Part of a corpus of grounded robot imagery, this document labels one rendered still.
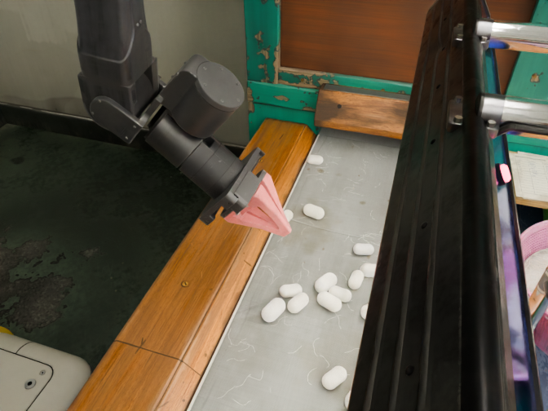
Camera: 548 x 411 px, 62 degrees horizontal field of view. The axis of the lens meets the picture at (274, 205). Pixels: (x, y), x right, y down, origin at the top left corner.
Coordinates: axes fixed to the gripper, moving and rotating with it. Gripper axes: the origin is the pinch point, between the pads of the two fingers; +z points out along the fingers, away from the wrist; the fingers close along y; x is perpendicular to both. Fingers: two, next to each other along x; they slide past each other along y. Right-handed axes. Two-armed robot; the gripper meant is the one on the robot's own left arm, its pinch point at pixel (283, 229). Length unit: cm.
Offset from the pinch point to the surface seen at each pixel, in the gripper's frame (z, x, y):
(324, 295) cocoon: 11.0, 3.5, -0.8
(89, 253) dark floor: -14, 125, 53
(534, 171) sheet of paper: 32, -17, 36
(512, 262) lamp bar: 0.0, -28.6, -21.1
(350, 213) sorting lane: 12.4, 5.1, 19.5
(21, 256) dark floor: -32, 140, 44
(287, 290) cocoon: 7.4, 7.0, -1.2
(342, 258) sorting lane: 13.0, 4.5, 8.8
